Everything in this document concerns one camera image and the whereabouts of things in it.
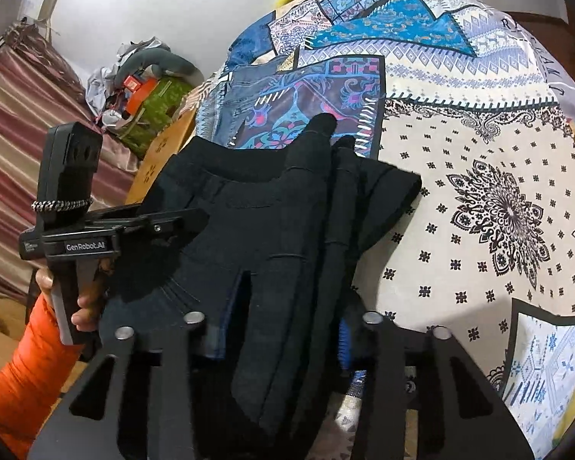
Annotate patchwork patterned bed cover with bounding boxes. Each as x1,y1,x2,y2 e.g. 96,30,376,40
191,0,575,460

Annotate pile of grey clothes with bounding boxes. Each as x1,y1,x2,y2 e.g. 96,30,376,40
85,38,198,115

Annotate striped red beige curtain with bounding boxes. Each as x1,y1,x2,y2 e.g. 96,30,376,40
0,21,140,317

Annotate wooden lap desk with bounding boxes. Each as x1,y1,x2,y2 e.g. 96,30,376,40
125,110,196,205

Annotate person's left hand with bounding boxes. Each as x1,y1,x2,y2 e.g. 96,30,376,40
35,259,113,334

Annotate black pants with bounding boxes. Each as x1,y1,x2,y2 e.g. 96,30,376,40
100,114,422,459

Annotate folded blue jeans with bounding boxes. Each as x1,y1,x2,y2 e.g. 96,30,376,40
212,55,288,146

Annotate orange box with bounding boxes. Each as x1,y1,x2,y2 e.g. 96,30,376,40
123,75,159,115

